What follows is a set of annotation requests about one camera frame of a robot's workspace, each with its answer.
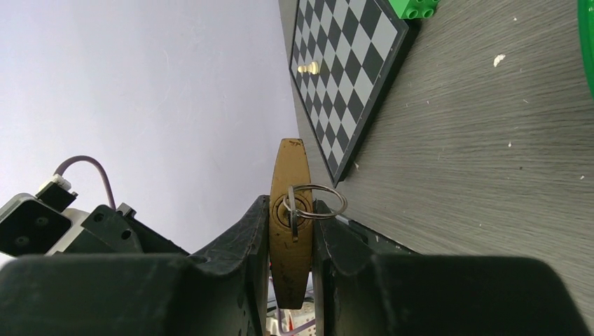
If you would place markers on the cream chess pawn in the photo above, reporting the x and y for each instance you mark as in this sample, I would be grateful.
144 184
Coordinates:
312 68

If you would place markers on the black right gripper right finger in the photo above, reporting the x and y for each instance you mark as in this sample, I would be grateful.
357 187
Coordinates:
366 286

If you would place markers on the green toy brick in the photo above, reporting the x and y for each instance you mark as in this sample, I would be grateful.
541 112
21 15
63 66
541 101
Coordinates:
414 9

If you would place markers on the brass padlock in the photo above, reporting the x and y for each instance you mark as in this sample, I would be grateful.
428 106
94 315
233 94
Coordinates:
291 218

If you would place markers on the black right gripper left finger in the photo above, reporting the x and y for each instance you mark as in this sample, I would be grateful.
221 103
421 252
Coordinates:
222 289

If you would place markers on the green cable lock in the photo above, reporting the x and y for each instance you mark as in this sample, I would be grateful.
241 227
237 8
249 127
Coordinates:
585 28

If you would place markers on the black white chessboard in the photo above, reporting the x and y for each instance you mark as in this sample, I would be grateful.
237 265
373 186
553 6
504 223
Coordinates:
360 47

